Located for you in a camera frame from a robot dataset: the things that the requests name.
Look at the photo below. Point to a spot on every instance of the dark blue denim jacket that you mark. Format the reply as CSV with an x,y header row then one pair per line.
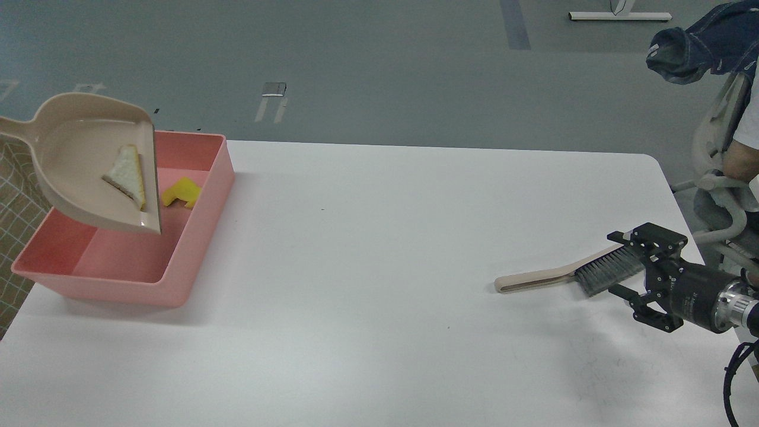
x,y
723,42

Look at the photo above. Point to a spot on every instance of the white office chair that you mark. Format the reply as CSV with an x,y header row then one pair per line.
x,y
726,202

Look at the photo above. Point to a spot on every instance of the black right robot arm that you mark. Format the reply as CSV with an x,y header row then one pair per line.
x,y
743,309

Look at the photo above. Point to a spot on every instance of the silver floor plate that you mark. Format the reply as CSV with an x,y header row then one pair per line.
x,y
274,89

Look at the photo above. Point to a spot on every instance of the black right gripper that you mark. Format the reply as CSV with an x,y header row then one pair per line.
x,y
686,291

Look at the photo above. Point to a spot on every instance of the beige checkered cloth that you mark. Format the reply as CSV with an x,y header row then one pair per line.
x,y
23,207

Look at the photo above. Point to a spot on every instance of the person forearm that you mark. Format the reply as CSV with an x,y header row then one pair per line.
x,y
740,161

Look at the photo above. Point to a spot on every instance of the white desk base bar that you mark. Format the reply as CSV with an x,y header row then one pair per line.
x,y
622,16

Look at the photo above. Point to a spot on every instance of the pink plastic bin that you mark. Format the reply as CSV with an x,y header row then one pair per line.
x,y
80,261

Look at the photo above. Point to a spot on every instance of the white bread slice toy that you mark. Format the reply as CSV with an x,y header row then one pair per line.
x,y
126,175

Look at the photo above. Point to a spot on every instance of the beige plastic dustpan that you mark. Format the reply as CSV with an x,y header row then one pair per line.
x,y
74,139

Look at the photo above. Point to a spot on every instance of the beige hand brush black bristles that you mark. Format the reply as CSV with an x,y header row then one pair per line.
x,y
594,274

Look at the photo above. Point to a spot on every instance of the yellow sponge piece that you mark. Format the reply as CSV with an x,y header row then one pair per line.
x,y
185,190

